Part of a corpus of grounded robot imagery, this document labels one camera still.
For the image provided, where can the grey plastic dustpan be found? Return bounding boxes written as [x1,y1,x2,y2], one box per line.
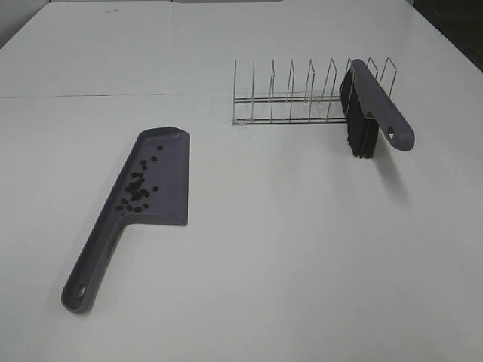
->
[61,127,190,314]

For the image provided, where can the pile of coffee beans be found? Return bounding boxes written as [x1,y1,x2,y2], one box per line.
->
[113,142,166,216]

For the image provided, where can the grey hand brush black bristles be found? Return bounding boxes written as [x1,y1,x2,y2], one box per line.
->
[340,59,415,159]

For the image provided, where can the metal wire dish rack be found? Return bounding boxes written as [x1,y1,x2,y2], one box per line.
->
[230,56,397,127]

